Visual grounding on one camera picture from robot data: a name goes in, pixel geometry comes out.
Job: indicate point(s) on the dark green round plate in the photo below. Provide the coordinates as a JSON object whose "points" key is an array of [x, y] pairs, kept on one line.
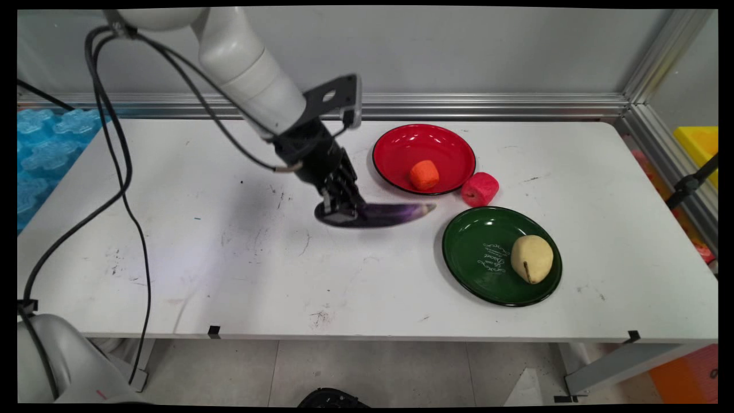
{"points": [[476, 258]]}

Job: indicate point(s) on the grey metal table leg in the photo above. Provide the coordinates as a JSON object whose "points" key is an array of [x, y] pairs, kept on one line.
{"points": [[625, 361]]}

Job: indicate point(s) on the orange plastic box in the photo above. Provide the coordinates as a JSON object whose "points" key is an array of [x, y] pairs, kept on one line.
{"points": [[688, 376]]}

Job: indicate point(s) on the yellow toy pear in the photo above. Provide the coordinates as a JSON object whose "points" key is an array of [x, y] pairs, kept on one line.
{"points": [[532, 259]]}

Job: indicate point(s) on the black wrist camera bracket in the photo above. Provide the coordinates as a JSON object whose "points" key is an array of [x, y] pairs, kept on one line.
{"points": [[338, 97]]}

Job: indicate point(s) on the black tape marker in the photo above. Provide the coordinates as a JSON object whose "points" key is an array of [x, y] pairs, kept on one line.
{"points": [[633, 336], [214, 330]]}

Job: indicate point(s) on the yellow plastic bin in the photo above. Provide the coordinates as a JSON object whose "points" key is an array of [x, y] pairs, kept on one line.
{"points": [[699, 149]]}

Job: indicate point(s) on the red round plate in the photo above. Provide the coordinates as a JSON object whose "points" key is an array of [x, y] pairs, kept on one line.
{"points": [[424, 149]]}

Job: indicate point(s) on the orange round fruit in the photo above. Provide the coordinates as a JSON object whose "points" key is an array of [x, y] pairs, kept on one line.
{"points": [[424, 175]]}

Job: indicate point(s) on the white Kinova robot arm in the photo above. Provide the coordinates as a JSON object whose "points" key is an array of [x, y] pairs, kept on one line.
{"points": [[246, 69]]}

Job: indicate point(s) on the black object on floor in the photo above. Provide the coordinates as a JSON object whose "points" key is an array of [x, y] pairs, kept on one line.
{"points": [[332, 398]]}

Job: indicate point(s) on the black stand clamp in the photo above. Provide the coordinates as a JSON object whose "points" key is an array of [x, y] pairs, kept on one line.
{"points": [[691, 183]]}

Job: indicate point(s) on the blue foam puzzle mat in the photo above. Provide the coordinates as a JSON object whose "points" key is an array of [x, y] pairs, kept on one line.
{"points": [[46, 155]]}

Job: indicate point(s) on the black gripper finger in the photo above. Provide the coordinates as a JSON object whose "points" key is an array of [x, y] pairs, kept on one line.
{"points": [[354, 192], [332, 201]]}

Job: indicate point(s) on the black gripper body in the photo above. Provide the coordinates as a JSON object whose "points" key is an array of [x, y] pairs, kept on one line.
{"points": [[309, 152]]}

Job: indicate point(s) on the purple toy eggplant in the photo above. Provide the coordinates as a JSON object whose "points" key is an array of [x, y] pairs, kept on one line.
{"points": [[390, 213]]}

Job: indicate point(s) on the pink red toy fruit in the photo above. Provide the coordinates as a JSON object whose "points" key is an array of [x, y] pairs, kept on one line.
{"points": [[480, 189]]}

